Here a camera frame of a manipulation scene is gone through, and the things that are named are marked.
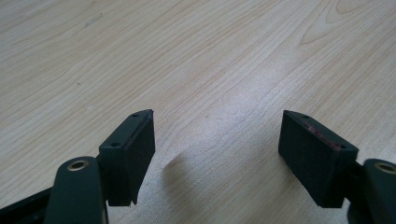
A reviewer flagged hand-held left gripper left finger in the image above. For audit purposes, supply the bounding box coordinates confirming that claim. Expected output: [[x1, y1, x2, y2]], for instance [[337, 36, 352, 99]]
[[98, 108, 156, 207]]

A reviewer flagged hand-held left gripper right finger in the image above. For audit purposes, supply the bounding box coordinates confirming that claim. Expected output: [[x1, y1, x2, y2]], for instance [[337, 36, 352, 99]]
[[277, 109, 360, 209]]

